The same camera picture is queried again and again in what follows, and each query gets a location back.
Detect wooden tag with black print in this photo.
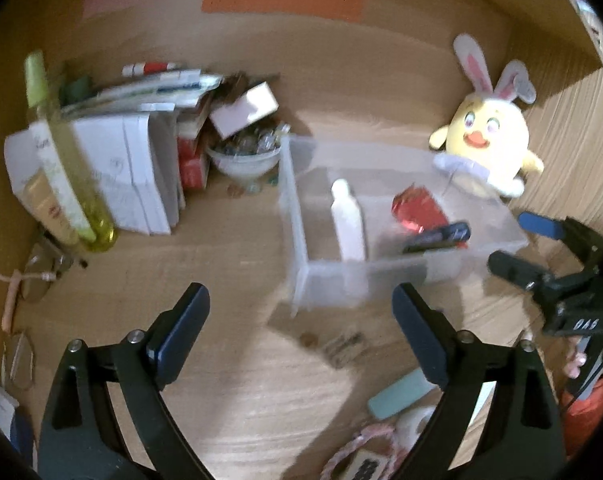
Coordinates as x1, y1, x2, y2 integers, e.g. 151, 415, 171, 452
349, 447, 402, 480

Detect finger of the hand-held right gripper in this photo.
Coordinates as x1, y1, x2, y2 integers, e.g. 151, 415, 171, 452
519, 211, 603, 262
488, 251, 582, 307

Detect red shiny packet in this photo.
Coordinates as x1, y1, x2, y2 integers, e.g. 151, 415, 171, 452
391, 184, 452, 235

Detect yellow chick plush toy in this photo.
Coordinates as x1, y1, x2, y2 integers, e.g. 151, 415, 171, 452
428, 33, 545, 198

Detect person's right hand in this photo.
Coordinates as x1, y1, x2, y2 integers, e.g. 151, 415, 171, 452
564, 335, 588, 380

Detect small white box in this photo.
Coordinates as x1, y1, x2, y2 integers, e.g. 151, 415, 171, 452
208, 81, 279, 141

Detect dark green object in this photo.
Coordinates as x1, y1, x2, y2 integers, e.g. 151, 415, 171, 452
61, 75, 94, 106

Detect white paper stack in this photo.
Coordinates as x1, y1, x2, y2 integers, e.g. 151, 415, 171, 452
4, 112, 187, 236

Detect stack of printed booklets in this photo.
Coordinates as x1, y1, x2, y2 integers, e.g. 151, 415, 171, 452
61, 67, 227, 116

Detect black and blue pen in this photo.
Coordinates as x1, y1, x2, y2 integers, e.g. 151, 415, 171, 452
401, 221, 472, 256

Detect red books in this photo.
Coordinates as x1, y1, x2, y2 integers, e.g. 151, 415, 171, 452
176, 105, 214, 191

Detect white bowl of beads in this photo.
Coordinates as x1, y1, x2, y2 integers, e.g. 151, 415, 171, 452
204, 122, 292, 192

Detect white and blue packet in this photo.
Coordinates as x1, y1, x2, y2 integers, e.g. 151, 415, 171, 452
0, 382, 34, 466

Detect clear plastic storage bin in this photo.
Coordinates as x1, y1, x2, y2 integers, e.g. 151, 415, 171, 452
277, 135, 529, 318

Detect eyeglasses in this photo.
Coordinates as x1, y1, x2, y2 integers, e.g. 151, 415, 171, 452
18, 240, 89, 303

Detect red and white marker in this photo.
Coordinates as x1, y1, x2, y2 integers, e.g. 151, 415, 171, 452
121, 61, 182, 77

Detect yellow-green spray bottle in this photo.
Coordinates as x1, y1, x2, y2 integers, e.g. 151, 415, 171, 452
24, 51, 117, 253

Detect person's right forearm orange sleeve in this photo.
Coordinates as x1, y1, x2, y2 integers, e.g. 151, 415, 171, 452
560, 372, 603, 457

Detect teal eraser block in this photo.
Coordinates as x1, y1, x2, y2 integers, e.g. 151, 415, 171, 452
367, 372, 435, 418

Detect white plastic bottle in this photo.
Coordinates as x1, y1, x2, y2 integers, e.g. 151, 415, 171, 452
330, 179, 367, 262

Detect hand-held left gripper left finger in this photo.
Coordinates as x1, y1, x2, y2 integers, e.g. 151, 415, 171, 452
37, 282, 217, 480

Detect pink braided cord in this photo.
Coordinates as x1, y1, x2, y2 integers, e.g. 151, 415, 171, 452
321, 422, 407, 480

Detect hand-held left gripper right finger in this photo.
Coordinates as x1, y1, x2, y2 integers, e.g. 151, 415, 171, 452
391, 282, 568, 480

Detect gold cosmetic tube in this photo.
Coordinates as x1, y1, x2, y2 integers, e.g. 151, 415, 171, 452
22, 169, 82, 246

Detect brown clip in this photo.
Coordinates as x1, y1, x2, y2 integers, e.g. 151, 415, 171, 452
216, 74, 282, 101

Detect pink cable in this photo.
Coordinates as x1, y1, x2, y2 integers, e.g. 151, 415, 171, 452
0, 255, 57, 333

